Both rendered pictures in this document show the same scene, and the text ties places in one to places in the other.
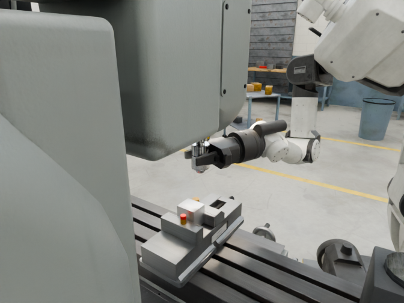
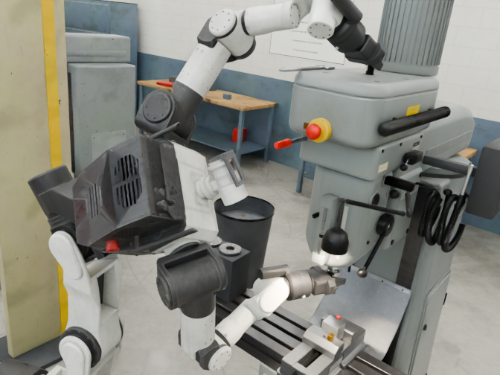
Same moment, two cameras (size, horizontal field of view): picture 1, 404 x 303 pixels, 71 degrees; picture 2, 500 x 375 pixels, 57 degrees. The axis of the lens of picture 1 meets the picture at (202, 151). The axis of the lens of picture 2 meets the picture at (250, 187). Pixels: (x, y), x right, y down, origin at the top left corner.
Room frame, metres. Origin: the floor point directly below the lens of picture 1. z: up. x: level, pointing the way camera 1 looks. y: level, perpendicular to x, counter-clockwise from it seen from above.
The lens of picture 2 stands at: (2.01, -0.21, 2.01)
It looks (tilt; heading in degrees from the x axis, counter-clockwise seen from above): 20 degrees down; 184
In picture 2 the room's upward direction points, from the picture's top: 6 degrees clockwise
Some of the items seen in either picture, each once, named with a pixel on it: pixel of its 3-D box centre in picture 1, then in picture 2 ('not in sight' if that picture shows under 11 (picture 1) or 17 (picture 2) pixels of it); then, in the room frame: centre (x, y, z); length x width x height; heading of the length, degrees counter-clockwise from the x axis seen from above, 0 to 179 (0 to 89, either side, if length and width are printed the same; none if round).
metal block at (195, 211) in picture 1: (190, 213); (332, 329); (0.69, 0.03, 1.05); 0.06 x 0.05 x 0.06; 55
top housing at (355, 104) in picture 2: not in sight; (366, 102); (0.66, 0.01, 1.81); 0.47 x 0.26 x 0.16; 146
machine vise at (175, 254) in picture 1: (197, 225); (325, 347); (0.71, 0.01, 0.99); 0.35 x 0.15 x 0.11; 145
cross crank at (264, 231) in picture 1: (260, 241); not in sight; (1.09, -0.27, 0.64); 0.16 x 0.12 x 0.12; 146
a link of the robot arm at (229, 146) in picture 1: (229, 149); (309, 283); (0.72, -0.07, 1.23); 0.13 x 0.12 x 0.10; 31
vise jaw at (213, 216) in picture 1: (202, 211); (323, 341); (0.74, 0.00, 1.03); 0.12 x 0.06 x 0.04; 55
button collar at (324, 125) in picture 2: not in sight; (319, 130); (0.86, -0.12, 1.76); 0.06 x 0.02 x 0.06; 56
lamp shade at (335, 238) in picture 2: not in sight; (335, 239); (0.86, -0.04, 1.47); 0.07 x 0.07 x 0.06
